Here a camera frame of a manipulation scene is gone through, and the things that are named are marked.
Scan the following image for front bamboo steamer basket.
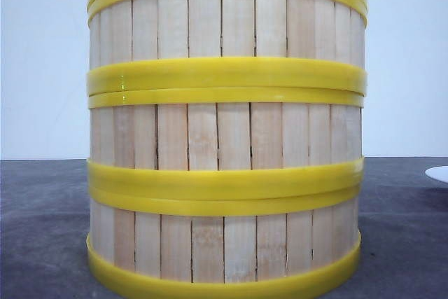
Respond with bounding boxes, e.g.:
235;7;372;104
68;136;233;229
87;188;361;298

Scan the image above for white round plate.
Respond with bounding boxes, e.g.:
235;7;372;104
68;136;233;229
425;165;448;183

